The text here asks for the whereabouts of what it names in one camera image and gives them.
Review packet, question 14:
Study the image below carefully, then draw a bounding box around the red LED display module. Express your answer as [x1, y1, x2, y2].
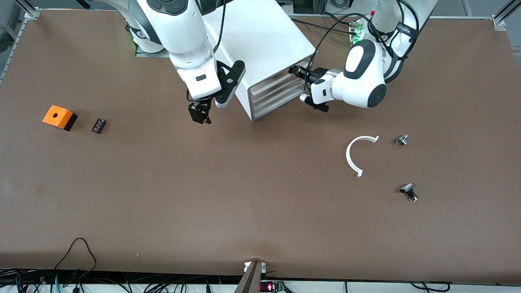
[259, 280, 285, 293]

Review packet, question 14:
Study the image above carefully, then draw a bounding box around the aluminium frame profile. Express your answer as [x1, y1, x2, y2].
[14, 0, 41, 19]
[492, 0, 521, 31]

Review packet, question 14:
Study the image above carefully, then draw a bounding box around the orange black switch box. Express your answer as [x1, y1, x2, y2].
[42, 105, 78, 131]

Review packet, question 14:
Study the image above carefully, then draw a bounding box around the white curved plastic arc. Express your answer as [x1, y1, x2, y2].
[346, 136, 380, 178]

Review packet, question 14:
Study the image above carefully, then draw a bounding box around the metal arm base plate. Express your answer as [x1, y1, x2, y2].
[135, 39, 173, 58]

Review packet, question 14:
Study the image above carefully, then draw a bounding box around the black looped cable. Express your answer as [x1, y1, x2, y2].
[54, 238, 97, 281]

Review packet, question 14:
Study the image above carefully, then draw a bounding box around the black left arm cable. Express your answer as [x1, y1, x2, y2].
[307, 0, 420, 74]

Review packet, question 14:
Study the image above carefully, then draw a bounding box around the black capped metal switch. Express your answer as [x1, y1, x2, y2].
[399, 183, 419, 202]

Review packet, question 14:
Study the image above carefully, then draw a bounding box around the black table cable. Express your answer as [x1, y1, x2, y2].
[290, 18, 355, 35]
[320, 11, 359, 26]

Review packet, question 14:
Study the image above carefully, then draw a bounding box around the grey metal bar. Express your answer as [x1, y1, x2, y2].
[234, 260, 267, 293]

